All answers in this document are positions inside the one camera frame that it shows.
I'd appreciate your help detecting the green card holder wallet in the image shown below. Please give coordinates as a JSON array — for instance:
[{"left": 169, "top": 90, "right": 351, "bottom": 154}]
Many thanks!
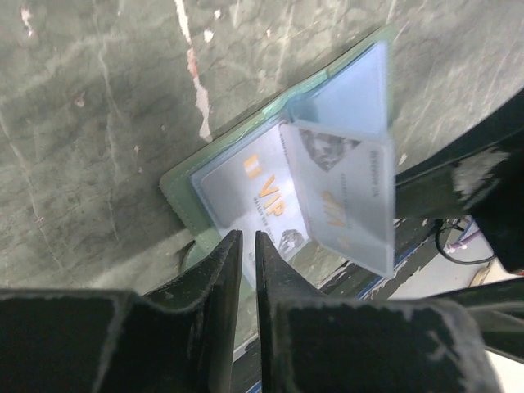
[{"left": 160, "top": 26, "right": 395, "bottom": 286}]

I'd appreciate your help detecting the white VIP credit card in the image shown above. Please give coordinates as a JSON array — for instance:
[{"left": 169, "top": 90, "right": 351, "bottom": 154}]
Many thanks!
[{"left": 191, "top": 122, "right": 312, "bottom": 263}]

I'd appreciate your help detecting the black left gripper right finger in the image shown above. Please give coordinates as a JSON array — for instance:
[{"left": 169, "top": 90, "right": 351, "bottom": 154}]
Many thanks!
[{"left": 255, "top": 232, "right": 499, "bottom": 392}]

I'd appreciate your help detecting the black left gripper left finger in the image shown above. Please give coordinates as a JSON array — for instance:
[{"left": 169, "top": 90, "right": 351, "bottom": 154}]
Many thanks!
[{"left": 1, "top": 230, "right": 242, "bottom": 392}]

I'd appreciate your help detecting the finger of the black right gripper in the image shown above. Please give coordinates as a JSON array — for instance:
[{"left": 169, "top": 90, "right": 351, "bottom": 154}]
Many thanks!
[{"left": 395, "top": 92, "right": 523, "bottom": 273}]

